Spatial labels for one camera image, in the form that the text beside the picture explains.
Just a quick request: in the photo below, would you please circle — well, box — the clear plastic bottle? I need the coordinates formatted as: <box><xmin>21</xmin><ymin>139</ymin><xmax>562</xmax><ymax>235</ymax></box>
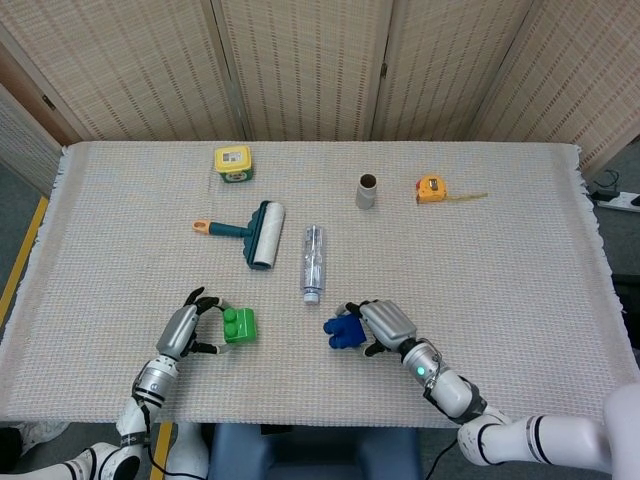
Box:
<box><xmin>299</xmin><ymin>225</ymin><xmax>327</xmax><ymax>305</ymax></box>

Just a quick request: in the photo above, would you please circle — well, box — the yellow tape measure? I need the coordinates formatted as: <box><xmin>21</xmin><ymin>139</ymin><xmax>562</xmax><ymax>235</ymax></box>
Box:
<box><xmin>414</xmin><ymin>174</ymin><xmax>489</xmax><ymax>205</ymax></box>

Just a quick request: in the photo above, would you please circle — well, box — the woven wooden folding screen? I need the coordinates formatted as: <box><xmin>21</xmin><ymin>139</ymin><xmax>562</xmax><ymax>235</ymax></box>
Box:
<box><xmin>0</xmin><ymin>0</ymin><xmax>640</xmax><ymax>199</ymax></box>

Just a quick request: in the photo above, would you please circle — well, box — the grey cardboard tube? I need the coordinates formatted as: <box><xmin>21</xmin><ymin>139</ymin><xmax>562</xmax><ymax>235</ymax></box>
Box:
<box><xmin>354</xmin><ymin>173</ymin><xmax>379</xmax><ymax>210</ymax></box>

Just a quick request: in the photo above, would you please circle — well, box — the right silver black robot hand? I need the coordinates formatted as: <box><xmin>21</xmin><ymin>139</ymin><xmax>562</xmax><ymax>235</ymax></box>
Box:
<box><xmin>333</xmin><ymin>299</ymin><xmax>418</xmax><ymax>357</ymax></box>

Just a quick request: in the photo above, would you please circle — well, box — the yellow lidded green container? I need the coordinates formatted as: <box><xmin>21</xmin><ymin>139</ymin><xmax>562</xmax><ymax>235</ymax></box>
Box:
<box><xmin>213</xmin><ymin>145</ymin><xmax>255</xmax><ymax>185</ymax></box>

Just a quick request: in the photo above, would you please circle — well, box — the green toy brick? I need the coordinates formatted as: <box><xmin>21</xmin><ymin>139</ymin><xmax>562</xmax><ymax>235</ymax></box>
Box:
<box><xmin>222</xmin><ymin>307</ymin><xmax>260</xmax><ymax>345</ymax></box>

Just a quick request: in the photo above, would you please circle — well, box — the teal handled lint roller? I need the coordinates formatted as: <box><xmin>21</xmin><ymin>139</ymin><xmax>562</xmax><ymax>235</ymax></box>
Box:
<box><xmin>192</xmin><ymin>200</ymin><xmax>287</xmax><ymax>273</ymax></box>

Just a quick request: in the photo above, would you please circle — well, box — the white sneaker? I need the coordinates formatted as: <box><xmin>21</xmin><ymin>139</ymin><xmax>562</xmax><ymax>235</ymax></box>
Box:
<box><xmin>17</xmin><ymin>421</ymin><xmax>68</xmax><ymax>449</ymax></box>

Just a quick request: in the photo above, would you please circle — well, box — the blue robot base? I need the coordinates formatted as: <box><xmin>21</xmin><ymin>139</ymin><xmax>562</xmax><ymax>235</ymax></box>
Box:
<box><xmin>207</xmin><ymin>423</ymin><xmax>424</xmax><ymax>480</ymax></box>

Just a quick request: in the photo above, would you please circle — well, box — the beige woven table cloth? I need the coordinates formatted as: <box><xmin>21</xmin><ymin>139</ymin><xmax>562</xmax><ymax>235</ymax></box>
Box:
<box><xmin>0</xmin><ymin>140</ymin><xmax>640</xmax><ymax>432</ymax></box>

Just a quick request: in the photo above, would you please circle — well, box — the black cable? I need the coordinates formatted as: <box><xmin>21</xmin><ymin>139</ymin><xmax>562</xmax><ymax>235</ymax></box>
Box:
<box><xmin>591</xmin><ymin>169</ymin><xmax>621</xmax><ymax>197</ymax></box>

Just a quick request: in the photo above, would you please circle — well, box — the blue toy brick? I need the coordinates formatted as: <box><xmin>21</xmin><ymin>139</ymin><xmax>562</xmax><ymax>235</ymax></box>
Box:
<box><xmin>323</xmin><ymin>314</ymin><xmax>367</xmax><ymax>350</ymax></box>

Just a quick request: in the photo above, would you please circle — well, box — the white power strip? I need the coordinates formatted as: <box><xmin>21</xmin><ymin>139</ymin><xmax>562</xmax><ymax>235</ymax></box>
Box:
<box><xmin>597</xmin><ymin>191</ymin><xmax>640</xmax><ymax>214</ymax></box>

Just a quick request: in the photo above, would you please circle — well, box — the white robot column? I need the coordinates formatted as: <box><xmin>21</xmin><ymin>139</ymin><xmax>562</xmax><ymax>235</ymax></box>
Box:
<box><xmin>164</xmin><ymin>422</ymin><xmax>210</xmax><ymax>480</ymax></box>

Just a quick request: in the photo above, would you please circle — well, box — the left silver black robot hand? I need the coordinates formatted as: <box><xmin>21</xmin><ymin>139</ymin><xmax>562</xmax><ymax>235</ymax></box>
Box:
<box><xmin>155</xmin><ymin>286</ymin><xmax>232</xmax><ymax>360</ymax></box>

